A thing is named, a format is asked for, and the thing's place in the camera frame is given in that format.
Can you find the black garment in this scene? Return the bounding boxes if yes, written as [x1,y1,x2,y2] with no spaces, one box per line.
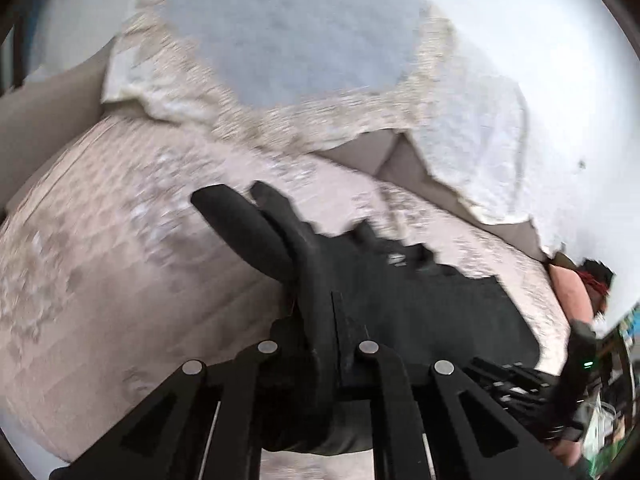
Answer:
[190,180,543,456]

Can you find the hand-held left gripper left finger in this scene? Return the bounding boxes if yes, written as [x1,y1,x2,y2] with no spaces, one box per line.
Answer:
[49,340,282,480]

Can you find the pink pillow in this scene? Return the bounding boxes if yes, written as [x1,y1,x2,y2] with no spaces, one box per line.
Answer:
[547,262,596,326]

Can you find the red and black cloth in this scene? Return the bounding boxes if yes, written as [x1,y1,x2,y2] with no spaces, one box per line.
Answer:
[575,257,616,321]

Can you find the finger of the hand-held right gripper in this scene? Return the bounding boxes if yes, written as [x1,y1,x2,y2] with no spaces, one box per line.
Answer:
[470,357,556,397]
[492,385,553,433]

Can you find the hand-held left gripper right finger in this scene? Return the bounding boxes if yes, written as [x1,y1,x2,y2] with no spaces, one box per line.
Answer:
[340,340,576,480]

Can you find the beige floral sofa blanket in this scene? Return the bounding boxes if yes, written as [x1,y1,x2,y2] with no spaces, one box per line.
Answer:
[0,112,573,480]

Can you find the green and white plastic bag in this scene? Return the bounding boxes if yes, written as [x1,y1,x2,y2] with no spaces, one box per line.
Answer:
[582,395,628,477]

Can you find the grey lace-trimmed pillow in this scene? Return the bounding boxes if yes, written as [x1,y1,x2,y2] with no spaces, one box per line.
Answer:
[100,0,561,261]

